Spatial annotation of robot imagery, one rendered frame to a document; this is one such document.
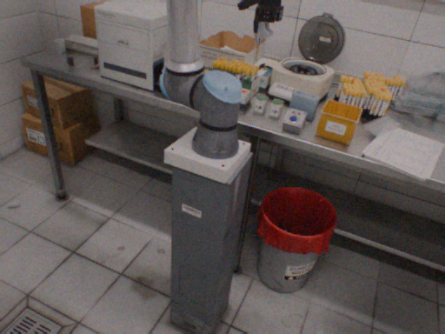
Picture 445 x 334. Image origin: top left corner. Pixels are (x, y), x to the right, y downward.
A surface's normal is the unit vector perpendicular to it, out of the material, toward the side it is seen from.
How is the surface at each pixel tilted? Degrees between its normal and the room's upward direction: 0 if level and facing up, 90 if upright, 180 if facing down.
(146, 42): 90
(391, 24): 90
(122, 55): 90
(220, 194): 90
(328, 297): 0
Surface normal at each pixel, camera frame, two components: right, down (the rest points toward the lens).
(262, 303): 0.09, -0.81
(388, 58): -0.41, 0.50
